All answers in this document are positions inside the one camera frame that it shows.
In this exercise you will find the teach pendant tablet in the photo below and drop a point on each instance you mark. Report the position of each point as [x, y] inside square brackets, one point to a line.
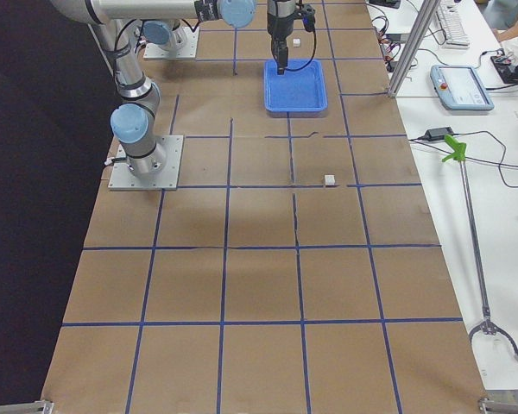
[459, 88]

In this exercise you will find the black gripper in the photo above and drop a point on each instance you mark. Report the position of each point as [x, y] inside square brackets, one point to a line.
[279, 22]

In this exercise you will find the black power adapter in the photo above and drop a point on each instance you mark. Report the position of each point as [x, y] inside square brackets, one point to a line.
[437, 134]

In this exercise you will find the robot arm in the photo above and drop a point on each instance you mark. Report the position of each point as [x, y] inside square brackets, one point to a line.
[164, 32]
[132, 122]

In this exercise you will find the blue plastic tray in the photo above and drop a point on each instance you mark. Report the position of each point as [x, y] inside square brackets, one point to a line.
[300, 94]

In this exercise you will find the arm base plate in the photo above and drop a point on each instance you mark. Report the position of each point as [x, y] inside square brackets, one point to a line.
[158, 171]
[182, 44]

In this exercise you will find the white keyboard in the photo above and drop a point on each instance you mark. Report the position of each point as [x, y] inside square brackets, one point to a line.
[450, 22]

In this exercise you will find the aluminium frame post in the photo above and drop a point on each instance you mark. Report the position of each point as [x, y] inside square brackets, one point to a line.
[418, 30]

